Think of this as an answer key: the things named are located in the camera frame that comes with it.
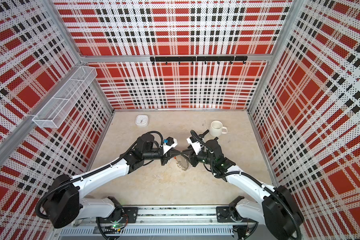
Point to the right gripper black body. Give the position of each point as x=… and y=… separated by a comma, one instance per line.
x=194, y=159

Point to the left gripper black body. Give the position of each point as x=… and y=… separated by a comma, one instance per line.
x=163, y=158

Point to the silver keyring with chain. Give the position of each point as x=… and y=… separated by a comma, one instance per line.
x=182, y=163

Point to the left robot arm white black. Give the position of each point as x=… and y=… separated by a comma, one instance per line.
x=66, y=200

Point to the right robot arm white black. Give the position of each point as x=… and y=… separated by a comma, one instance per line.
x=274, y=207

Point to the white ceramic mug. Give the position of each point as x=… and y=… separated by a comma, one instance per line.
x=217, y=129

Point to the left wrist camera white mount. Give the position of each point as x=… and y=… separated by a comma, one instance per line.
x=168, y=144

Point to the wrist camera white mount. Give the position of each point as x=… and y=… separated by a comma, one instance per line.
x=195, y=144
x=168, y=144

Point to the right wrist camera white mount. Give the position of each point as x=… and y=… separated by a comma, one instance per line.
x=195, y=144

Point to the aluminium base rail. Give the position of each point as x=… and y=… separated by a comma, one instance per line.
x=160, y=221

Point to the black hook rail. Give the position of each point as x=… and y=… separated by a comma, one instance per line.
x=200, y=59

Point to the white wire mesh basket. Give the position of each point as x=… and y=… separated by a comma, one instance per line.
x=57, y=109

